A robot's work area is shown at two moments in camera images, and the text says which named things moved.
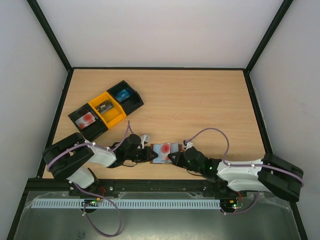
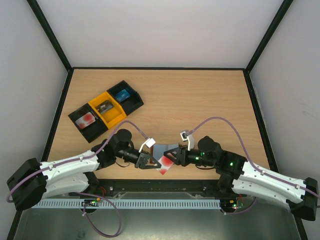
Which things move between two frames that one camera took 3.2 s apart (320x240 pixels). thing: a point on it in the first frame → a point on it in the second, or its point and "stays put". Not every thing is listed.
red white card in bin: (85, 120) stays put
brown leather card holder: (163, 150) stays put
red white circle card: (163, 150) → (165, 164)
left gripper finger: (153, 155) → (149, 166)
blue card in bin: (123, 95) stays put
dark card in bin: (104, 106) stays put
